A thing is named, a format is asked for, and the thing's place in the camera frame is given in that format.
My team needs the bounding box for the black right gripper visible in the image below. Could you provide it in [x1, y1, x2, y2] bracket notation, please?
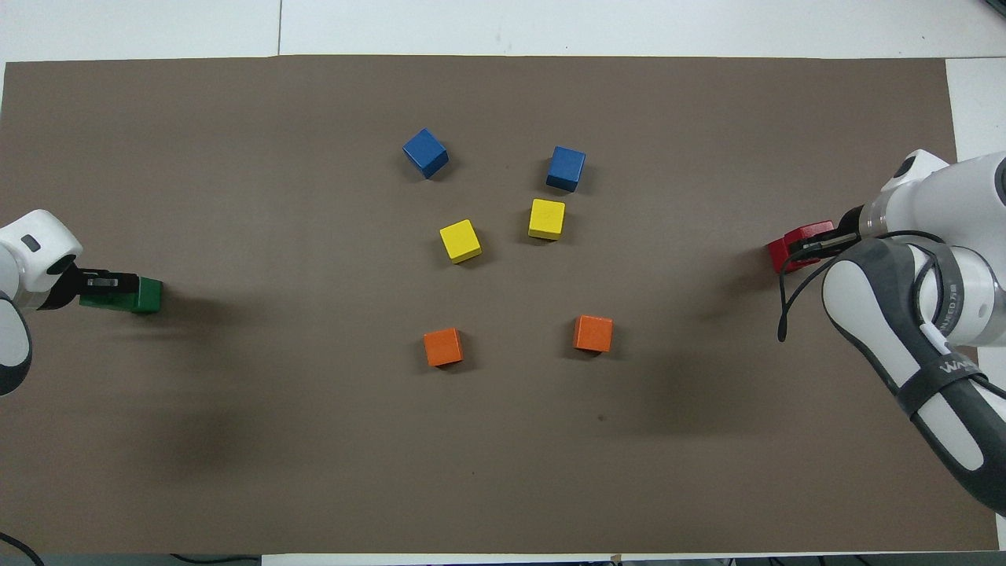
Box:
[790, 206, 865, 260]

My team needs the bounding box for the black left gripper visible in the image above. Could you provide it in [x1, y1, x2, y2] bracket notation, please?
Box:
[38, 263, 139, 310]

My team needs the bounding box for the orange wooden cube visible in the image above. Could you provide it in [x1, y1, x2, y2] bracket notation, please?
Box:
[572, 314, 615, 354]
[422, 327, 464, 368]

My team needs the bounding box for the blue wooden cube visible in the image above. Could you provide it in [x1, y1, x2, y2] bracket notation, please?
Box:
[546, 145, 587, 193]
[402, 128, 450, 180]

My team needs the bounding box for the yellow wooden cube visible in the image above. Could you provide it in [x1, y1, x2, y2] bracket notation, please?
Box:
[439, 219, 483, 264]
[527, 198, 567, 241]

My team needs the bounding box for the brown table mat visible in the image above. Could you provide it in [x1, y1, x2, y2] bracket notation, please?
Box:
[0, 53, 1000, 555]

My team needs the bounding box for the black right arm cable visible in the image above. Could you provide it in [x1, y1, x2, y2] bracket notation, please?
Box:
[777, 230, 956, 343]

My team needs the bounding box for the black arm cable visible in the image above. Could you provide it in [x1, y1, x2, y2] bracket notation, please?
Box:
[0, 532, 45, 566]
[777, 230, 956, 343]

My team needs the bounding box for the black right arm strap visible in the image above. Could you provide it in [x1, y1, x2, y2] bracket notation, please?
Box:
[896, 366, 987, 417]

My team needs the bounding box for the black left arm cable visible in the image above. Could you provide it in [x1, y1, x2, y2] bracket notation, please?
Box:
[0, 532, 45, 566]

